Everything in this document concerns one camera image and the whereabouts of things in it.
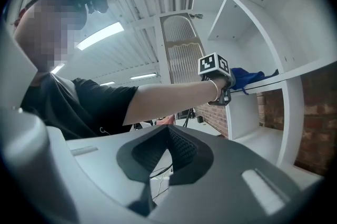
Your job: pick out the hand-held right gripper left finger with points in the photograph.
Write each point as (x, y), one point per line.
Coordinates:
(126, 162)

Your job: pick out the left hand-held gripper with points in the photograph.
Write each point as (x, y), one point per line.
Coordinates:
(210, 63)

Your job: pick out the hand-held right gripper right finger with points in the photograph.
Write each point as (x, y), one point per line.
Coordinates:
(202, 162)

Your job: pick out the blue cloth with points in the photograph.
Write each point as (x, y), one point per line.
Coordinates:
(245, 78)

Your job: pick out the white cubby shelf unit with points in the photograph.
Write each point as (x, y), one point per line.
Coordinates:
(263, 41)

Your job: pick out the person's left forearm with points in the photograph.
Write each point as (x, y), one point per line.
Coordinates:
(168, 101)

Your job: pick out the person's left hand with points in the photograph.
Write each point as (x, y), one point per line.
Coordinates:
(221, 83)

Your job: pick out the silver bangle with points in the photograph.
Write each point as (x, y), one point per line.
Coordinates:
(214, 91)

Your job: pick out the ribbed glass cabinet door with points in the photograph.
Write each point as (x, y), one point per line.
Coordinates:
(184, 49)

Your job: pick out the metal door hinge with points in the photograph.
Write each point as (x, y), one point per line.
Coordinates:
(196, 16)

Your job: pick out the person's black shirt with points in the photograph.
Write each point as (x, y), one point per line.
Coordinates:
(87, 107)

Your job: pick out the ceiling tube light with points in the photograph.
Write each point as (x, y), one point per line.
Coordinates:
(143, 76)

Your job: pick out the ceiling light panel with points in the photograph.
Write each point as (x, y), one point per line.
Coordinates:
(100, 35)

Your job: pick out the person's head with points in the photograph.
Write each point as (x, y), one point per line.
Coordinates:
(39, 41)

